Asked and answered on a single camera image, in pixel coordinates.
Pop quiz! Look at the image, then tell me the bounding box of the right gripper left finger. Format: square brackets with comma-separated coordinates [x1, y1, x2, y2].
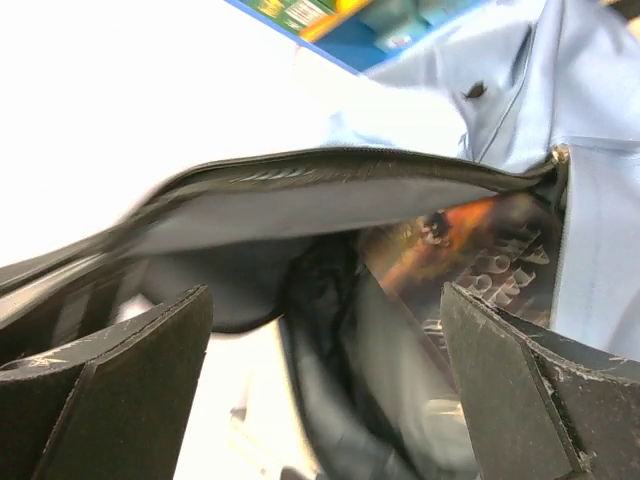
[1, 286, 212, 479]

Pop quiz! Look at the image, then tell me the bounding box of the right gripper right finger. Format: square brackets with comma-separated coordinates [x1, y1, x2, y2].
[441, 283, 639, 479]

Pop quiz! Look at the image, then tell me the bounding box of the dark two cities book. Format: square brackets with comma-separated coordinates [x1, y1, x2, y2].
[359, 191, 566, 371]

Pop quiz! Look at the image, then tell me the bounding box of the blue student backpack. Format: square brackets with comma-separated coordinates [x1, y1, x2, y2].
[1, 1, 639, 479]

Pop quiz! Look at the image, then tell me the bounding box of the teal boxes bottom shelf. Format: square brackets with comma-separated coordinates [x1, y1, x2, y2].
[359, 0, 451, 52]

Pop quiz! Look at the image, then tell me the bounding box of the blue pink yellow shelf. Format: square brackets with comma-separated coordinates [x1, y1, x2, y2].
[224, 0, 451, 76]

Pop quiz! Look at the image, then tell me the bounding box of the green box left shelf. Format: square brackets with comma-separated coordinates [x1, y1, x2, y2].
[245, 0, 336, 35]

